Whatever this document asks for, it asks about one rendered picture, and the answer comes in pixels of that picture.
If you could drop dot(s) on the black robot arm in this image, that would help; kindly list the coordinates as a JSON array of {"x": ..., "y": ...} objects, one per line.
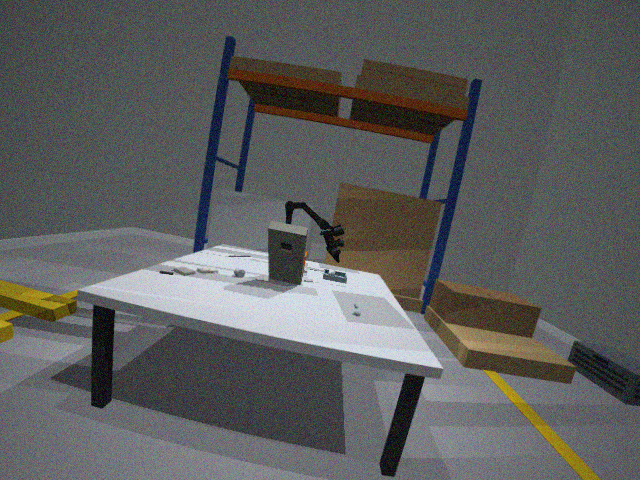
[{"x": 323, "y": 224}]

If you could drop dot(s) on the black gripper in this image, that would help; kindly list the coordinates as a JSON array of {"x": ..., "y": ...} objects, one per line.
[{"x": 334, "y": 252}]

